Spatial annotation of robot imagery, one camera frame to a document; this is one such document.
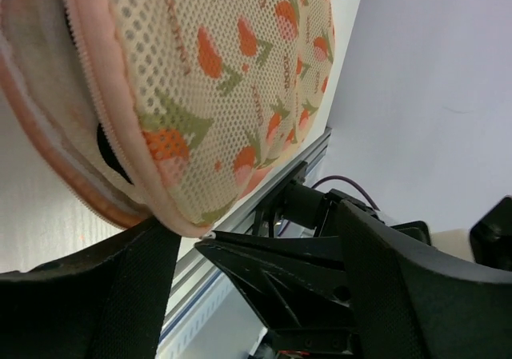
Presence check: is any aluminium rail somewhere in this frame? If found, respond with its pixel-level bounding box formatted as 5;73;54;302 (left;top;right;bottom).
158;127;331;349

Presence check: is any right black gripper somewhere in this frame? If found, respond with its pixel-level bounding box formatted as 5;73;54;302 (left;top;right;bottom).
195;181;379;358

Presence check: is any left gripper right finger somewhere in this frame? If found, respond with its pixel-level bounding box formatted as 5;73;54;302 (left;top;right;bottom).
337;201;511;358

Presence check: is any floral mesh laundry bag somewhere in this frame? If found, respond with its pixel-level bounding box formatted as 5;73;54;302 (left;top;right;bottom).
1;0;335;237

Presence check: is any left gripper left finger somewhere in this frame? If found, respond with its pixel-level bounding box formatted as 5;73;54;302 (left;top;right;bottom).
1;217;181;358

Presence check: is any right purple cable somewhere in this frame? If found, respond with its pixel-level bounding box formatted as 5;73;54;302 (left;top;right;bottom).
279;174;381;234

